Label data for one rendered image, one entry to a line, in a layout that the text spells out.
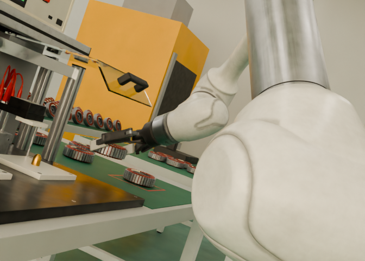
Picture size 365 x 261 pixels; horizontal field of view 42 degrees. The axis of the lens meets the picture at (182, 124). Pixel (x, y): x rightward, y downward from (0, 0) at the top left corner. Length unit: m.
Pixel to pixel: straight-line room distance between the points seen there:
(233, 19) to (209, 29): 0.36
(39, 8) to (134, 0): 4.04
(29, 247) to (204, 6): 6.09
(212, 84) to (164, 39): 3.40
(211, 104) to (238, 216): 0.79
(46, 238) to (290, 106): 0.49
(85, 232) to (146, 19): 4.01
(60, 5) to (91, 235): 0.63
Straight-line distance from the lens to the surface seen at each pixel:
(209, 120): 1.21
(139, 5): 5.22
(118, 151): 1.42
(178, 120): 1.24
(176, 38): 4.66
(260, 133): 0.46
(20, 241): 0.78
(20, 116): 1.18
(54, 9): 1.30
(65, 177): 1.17
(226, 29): 6.54
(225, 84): 1.32
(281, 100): 0.52
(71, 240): 0.92
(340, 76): 6.17
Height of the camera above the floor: 0.98
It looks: level
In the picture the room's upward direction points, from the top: 19 degrees clockwise
